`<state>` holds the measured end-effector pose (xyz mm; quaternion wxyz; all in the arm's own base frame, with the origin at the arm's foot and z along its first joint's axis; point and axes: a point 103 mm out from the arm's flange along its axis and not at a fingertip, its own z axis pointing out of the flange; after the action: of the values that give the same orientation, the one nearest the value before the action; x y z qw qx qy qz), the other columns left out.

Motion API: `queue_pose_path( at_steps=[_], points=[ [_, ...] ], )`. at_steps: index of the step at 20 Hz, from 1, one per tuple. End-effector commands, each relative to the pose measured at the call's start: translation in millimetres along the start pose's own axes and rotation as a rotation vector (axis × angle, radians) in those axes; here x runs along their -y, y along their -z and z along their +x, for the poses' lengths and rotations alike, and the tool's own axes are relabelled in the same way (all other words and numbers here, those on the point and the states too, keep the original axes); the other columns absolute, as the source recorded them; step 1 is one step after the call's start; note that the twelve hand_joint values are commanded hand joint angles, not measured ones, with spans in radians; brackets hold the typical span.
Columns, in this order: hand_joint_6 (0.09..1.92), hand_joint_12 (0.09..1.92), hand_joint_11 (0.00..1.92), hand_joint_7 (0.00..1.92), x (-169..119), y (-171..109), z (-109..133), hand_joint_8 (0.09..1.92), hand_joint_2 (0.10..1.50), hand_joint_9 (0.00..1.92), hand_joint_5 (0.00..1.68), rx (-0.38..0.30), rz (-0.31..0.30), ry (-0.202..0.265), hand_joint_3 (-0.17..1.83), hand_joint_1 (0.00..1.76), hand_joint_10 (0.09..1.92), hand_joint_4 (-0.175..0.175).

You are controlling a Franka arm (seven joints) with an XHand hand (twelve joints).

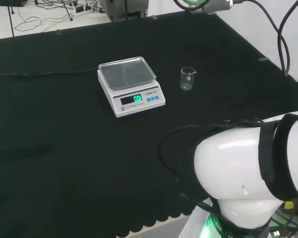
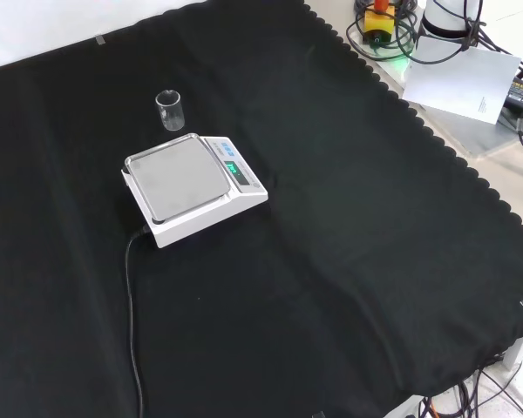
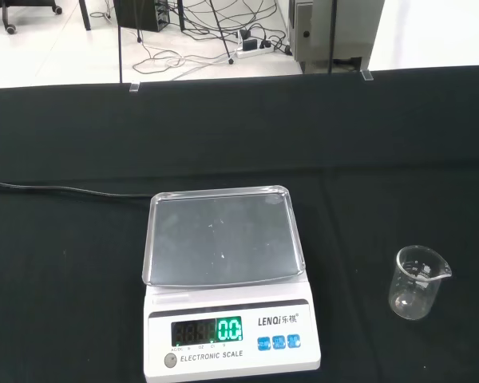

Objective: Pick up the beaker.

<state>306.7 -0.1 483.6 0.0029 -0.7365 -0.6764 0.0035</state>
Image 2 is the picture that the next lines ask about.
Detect white electronic balance steel pan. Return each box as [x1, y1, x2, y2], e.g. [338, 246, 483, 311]
[121, 132, 269, 249]

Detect yellow stop button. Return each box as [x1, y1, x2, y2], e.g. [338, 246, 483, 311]
[362, 0, 396, 46]

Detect pale board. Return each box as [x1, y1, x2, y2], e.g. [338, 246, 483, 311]
[401, 34, 523, 126]

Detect black bench cloth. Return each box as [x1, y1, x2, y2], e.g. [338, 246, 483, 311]
[0, 0, 523, 418]

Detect black balance power cable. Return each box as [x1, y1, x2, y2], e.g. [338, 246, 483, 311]
[124, 225, 152, 418]

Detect black cable bundle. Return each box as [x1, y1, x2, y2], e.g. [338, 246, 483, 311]
[418, 359, 523, 418]

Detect small clear glass beaker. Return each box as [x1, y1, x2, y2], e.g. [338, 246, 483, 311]
[154, 90, 186, 132]

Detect black looped cable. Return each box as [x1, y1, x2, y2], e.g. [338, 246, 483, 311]
[345, 0, 421, 62]

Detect grey metal base plate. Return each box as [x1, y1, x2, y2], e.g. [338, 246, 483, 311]
[411, 103, 523, 157]

